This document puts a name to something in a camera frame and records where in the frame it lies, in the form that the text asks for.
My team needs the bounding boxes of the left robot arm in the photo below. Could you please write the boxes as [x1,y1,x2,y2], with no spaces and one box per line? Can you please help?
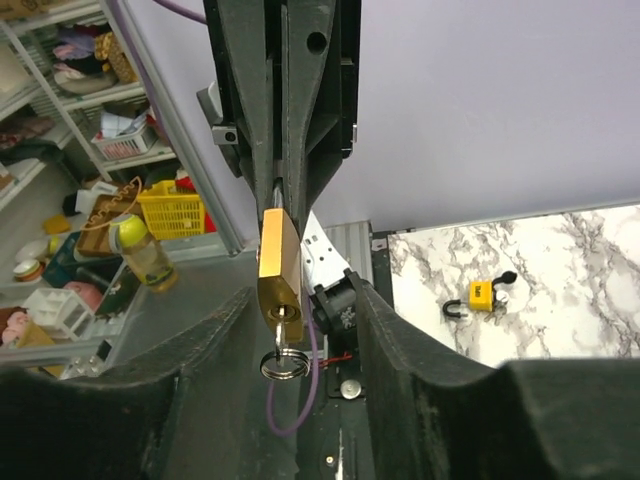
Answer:
[198,0,362,343]

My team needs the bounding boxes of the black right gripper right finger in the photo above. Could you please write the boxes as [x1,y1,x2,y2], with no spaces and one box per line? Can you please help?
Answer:
[356,284,639,479]

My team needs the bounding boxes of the yellow plastic basket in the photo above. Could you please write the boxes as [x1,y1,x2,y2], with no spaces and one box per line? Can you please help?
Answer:
[136,180,206,240]

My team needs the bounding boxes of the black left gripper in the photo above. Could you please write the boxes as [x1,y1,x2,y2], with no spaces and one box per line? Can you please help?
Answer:
[202,1,361,225]

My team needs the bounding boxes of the yellow padlock with black shackle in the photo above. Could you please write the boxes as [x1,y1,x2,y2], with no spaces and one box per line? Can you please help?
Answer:
[441,271,518,320]

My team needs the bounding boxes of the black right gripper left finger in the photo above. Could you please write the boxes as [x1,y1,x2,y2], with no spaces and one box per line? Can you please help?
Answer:
[1,288,255,479]

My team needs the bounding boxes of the yellow drink bottle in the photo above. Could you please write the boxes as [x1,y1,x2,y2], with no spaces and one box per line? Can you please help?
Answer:
[108,213,178,293]

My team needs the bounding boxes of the white wire shelf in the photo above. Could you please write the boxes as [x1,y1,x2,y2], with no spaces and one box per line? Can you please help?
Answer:
[1,1,179,181]

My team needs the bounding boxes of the large brass padlock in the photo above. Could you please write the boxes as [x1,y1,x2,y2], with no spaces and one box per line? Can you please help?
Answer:
[257,179,304,344]

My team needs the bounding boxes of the silver key with ring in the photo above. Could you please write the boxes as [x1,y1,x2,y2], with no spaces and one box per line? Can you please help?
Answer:
[260,305,311,381]

